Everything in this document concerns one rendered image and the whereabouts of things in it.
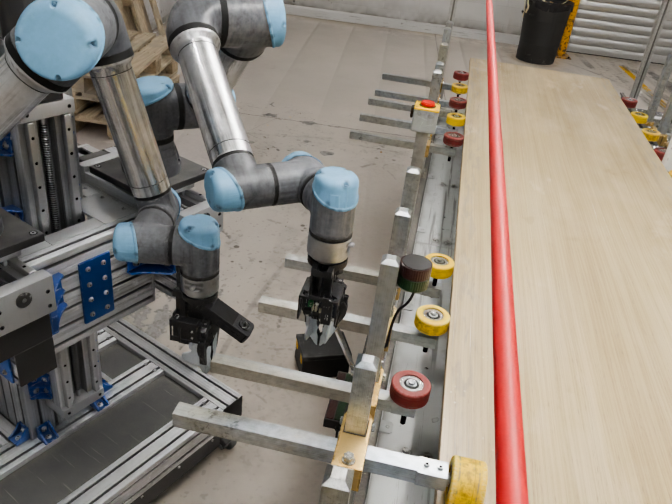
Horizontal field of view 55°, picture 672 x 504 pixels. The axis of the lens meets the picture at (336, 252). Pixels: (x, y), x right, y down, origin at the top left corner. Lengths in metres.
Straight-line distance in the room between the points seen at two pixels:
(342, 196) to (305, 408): 1.57
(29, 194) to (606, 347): 1.37
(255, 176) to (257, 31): 0.36
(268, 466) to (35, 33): 1.65
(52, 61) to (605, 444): 1.15
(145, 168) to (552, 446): 0.92
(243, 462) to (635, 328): 1.33
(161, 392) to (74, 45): 1.43
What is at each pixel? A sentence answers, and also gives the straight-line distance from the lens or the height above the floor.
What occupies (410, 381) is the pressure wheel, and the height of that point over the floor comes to 0.91.
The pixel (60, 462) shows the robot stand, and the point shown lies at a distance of 2.12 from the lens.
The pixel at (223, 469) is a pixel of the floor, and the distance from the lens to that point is 2.31.
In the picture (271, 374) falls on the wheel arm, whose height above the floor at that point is 0.86.
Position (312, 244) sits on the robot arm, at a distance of 1.09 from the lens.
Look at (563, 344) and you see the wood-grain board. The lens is 1.56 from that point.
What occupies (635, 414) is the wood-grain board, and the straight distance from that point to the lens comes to 1.45.
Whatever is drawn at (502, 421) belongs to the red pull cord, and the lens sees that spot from 0.19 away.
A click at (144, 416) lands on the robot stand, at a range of 2.20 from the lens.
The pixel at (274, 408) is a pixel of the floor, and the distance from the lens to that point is 2.51.
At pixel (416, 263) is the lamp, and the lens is 1.20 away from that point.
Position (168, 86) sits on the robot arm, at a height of 1.27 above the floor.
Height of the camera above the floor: 1.77
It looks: 31 degrees down
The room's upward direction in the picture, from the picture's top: 7 degrees clockwise
